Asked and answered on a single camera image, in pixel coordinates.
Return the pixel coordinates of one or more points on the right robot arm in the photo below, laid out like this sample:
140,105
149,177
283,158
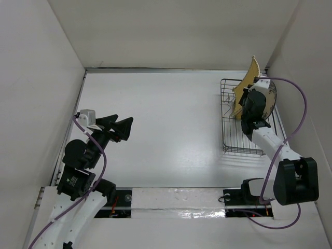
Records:
296,179

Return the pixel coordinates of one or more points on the metal front rail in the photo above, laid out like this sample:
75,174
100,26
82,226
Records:
219,206

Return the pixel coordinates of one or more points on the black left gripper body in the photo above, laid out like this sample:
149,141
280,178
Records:
103,137

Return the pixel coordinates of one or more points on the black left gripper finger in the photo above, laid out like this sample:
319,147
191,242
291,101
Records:
123,128
105,122

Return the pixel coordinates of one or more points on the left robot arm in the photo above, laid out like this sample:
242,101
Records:
82,191

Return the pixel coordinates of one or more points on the square bamboo tray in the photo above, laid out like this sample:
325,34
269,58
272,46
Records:
253,71

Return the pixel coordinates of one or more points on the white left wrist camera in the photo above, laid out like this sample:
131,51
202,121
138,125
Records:
85,118

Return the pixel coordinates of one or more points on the dark wire dish rack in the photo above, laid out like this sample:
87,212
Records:
233,139

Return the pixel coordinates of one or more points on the white foam front strip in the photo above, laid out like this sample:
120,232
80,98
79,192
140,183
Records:
176,197

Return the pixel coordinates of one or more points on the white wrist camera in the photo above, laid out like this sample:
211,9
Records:
85,118
260,84

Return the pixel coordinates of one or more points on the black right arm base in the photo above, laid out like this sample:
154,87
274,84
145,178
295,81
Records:
241,196

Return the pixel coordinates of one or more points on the blue white floral plate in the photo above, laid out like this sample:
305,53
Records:
270,93

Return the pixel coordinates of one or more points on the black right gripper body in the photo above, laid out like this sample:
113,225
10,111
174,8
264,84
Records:
242,102

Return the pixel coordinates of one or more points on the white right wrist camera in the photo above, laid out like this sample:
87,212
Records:
260,84

